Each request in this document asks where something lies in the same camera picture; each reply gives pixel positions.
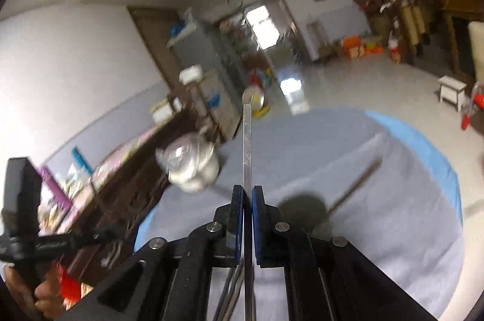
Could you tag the grey refrigerator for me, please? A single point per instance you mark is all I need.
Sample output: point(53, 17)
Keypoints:
point(204, 64)

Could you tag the red packet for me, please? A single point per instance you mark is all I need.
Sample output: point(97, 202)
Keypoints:
point(70, 283)

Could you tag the person's left hand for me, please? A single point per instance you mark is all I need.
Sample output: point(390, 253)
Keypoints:
point(41, 296)

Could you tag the grey table cloth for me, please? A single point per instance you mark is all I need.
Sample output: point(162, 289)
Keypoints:
point(340, 230)

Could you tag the red plastic object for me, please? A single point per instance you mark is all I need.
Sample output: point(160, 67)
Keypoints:
point(474, 105)

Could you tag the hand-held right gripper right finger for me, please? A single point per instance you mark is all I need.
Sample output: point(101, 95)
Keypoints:
point(258, 222)

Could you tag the white box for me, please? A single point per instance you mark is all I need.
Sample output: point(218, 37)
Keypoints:
point(191, 74)

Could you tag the white bowl with plastic wrap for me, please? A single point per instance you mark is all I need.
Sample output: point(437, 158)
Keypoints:
point(191, 166)

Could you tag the orange boxes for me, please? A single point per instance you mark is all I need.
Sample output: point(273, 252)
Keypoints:
point(357, 45)

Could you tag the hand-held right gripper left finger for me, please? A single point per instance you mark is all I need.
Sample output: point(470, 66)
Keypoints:
point(238, 219)

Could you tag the wooden cabinet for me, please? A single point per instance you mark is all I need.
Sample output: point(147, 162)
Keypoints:
point(459, 3)

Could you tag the dark wooden sideboard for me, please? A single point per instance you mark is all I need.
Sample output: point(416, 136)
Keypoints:
point(124, 200)

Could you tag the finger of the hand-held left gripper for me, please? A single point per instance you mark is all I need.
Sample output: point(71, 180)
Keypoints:
point(94, 237)

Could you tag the white stool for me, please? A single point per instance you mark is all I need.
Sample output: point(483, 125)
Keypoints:
point(452, 90)

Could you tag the brown wooden door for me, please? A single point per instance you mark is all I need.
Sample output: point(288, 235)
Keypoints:
point(155, 37)

